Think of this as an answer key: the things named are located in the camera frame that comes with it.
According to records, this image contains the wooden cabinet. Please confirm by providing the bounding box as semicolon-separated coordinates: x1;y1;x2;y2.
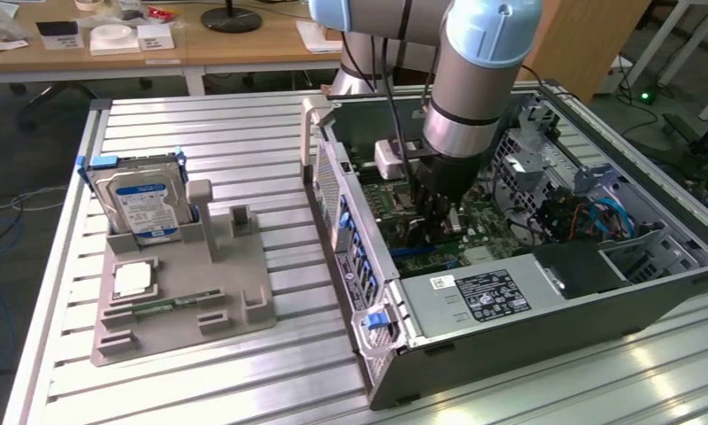
519;0;654;104

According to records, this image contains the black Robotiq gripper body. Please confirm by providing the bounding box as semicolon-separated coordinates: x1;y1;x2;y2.
414;150;489;209

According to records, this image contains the open grey PC case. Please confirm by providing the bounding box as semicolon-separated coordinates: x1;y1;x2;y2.
300;81;708;411

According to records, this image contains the green RAM stick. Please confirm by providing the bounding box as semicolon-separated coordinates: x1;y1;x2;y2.
130;290;223;314

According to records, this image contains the hard disk white blue label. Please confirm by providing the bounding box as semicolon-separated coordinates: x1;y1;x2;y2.
91;161;194;244

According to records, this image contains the orange wire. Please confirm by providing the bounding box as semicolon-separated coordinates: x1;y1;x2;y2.
569;198;590;243

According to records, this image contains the black cable behind case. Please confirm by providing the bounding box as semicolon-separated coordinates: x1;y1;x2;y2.
519;65;575;97

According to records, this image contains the white box red mark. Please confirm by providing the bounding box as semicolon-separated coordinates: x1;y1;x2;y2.
601;54;634;97

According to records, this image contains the CPU socket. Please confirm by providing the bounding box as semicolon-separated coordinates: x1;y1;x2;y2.
389;180;422;213

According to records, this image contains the silver disk bay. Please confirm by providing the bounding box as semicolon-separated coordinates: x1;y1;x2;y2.
595;219;708;287

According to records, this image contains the silver chipset heat sink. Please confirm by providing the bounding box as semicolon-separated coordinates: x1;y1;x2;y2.
465;246;501;263

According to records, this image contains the black device green light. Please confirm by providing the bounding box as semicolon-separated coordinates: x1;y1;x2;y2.
625;86;663;107

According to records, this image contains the black floor stand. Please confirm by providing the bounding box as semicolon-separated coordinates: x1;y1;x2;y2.
661;111;708;189

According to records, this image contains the white paper stack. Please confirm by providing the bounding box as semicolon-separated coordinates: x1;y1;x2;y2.
295;19;347;54

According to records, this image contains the white table frame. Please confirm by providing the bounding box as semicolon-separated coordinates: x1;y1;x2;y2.
622;0;708;121

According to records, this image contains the black plastic shroud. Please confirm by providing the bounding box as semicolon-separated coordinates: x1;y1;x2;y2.
533;241;629;298

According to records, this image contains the black and white small box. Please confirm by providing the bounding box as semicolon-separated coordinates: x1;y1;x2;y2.
35;20;87;50

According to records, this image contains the green motherboard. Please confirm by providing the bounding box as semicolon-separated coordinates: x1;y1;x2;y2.
354;157;537;278

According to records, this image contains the blue floor cable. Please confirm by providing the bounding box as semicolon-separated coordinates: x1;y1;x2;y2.
0;206;30;383

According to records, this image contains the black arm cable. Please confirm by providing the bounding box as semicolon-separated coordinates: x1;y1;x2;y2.
379;35;419;179

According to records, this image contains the flat white box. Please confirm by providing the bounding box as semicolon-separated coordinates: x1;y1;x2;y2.
87;24;144;58

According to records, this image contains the grey floor cable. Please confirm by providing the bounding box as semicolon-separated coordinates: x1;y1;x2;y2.
0;183;67;214

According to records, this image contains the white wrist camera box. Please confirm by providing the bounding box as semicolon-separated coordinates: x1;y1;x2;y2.
375;139;422;181

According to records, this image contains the grey parts rack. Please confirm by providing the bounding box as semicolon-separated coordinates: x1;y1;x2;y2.
91;179;279;368

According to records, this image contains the blue SATA wire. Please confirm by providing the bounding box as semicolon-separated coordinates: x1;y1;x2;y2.
587;196;638;241

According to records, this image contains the blue expansion slot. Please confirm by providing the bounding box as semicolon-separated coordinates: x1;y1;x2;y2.
391;246;439;261

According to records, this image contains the silver power supply unit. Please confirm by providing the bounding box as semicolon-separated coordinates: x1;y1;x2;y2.
398;254;569;351

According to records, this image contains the black round lamp base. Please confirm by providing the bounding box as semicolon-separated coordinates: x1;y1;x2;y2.
200;0;264;34

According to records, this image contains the blue disk caddy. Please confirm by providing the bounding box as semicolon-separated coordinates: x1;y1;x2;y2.
74;149;191;243

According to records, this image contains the white labelled box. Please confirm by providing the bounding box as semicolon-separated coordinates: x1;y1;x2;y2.
136;24;176;52

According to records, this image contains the silver CPU chip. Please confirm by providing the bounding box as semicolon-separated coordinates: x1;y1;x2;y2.
112;264;159;297

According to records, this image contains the clear plastic bag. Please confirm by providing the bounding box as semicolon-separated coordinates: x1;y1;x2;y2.
0;0;32;41

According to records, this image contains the black office chair base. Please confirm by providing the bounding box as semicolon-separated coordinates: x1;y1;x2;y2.
10;81;99;130

